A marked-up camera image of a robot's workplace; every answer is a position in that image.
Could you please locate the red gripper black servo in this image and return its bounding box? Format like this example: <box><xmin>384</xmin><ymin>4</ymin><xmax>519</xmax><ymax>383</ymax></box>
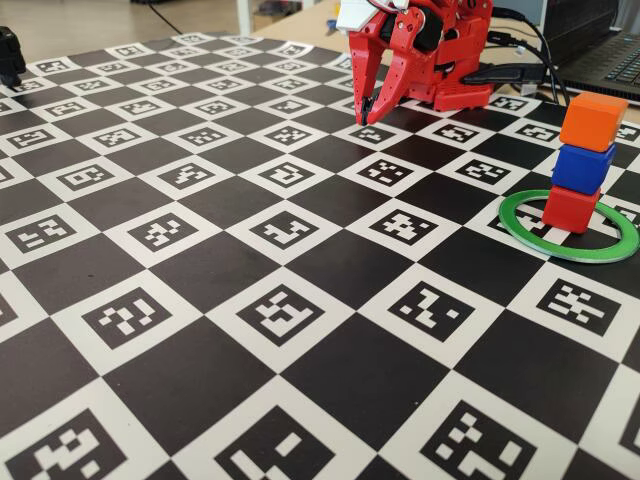
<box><xmin>348</xmin><ymin>0</ymin><xmax>451</xmax><ymax>126</ymax></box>

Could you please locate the orange cube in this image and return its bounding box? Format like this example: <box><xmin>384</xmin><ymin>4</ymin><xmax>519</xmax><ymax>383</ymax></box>
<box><xmin>559</xmin><ymin>92</ymin><xmax>630</xmax><ymax>153</ymax></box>

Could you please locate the blue cube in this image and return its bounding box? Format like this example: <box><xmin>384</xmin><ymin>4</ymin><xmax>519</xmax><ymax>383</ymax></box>
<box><xmin>551</xmin><ymin>143</ymin><xmax>616</xmax><ymax>197</ymax></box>

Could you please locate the red cube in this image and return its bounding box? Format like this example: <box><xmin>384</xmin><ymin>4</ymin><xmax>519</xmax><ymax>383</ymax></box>
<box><xmin>542</xmin><ymin>187</ymin><xmax>603</xmax><ymax>235</ymax></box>

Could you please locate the black power plug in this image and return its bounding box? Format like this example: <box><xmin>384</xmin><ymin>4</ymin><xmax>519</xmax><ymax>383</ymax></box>
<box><xmin>460</xmin><ymin>64</ymin><xmax>545</xmax><ymax>86</ymax></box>

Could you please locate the grey blue box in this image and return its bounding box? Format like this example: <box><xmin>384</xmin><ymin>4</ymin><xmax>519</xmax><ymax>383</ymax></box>
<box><xmin>494</xmin><ymin>0</ymin><xmax>546</xmax><ymax>26</ymax></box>

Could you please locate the black laptop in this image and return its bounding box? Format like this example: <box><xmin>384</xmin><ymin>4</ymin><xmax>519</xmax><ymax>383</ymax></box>
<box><xmin>542</xmin><ymin>0</ymin><xmax>640</xmax><ymax>104</ymax></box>

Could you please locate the black white marker board mat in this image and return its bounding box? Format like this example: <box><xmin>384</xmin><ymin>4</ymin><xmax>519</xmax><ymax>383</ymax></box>
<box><xmin>0</xmin><ymin>32</ymin><xmax>640</xmax><ymax>480</ymax></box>

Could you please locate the black cable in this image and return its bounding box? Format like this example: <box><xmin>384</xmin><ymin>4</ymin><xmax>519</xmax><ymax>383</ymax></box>
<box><xmin>487</xmin><ymin>30</ymin><xmax>564</xmax><ymax>104</ymax></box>
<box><xmin>492</xmin><ymin>7</ymin><xmax>571</xmax><ymax>107</ymax></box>

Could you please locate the green flat ring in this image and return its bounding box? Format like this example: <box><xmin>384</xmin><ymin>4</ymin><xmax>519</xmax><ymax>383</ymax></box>
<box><xmin>498</xmin><ymin>189</ymin><xmax>640</xmax><ymax>263</ymax></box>

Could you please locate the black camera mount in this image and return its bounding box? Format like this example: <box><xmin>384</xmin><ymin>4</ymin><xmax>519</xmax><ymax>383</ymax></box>
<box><xmin>0</xmin><ymin>25</ymin><xmax>27</xmax><ymax>91</ymax></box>

